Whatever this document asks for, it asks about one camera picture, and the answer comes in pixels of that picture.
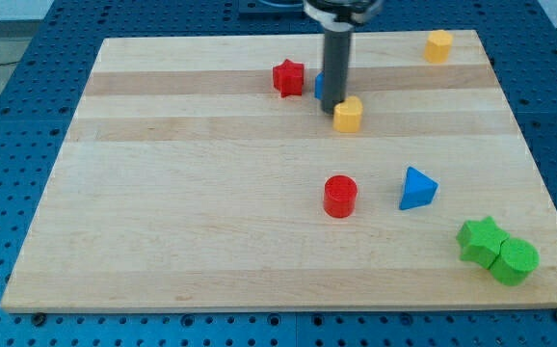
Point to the light wooden board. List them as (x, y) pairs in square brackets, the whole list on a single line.
[(187, 183)]

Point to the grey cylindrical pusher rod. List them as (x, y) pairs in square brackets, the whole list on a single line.
[(336, 57)]

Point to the blue triangle block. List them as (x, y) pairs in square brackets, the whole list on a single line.
[(418, 189)]

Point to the red star block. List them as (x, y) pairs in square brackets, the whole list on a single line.
[(288, 78)]

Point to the blue cube block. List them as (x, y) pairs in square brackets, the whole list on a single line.
[(318, 86)]

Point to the red cylinder block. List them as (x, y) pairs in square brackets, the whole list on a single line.
[(340, 195)]

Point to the green cylinder block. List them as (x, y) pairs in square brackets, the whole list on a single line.
[(517, 259)]

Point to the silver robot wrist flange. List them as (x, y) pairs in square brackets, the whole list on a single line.
[(352, 12)]

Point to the yellow hexagon block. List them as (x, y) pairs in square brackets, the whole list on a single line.
[(438, 46)]

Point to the green star block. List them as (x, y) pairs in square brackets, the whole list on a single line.
[(480, 241)]

